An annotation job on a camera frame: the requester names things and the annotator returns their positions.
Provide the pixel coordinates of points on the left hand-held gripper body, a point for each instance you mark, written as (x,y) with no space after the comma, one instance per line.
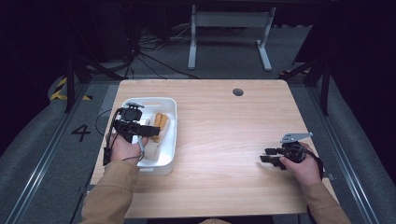
(127,119)

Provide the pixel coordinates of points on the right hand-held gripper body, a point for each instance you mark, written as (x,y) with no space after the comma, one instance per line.
(294,152)

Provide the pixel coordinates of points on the white and tan knit glove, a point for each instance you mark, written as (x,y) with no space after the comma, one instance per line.
(161,121)

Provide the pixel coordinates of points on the white plastic tray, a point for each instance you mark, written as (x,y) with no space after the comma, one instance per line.
(166,160)

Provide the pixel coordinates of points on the person's right hand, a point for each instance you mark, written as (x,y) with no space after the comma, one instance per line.
(306,171)

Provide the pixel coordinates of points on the person's left hand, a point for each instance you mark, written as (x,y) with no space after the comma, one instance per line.
(124,151)

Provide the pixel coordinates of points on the black metal stand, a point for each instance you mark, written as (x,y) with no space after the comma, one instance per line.
(71,84)
(325,90)

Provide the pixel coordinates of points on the grey table grommet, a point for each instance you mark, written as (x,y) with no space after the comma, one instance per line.
(237,92)

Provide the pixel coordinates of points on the yellow and black floor tape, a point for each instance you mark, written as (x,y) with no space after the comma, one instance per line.
(59,90)

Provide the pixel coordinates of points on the metal floor rail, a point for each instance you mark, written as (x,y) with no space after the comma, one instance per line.
(46,155)
(339,149)

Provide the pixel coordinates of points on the white metal desk frame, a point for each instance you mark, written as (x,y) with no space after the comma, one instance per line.
(229,19)

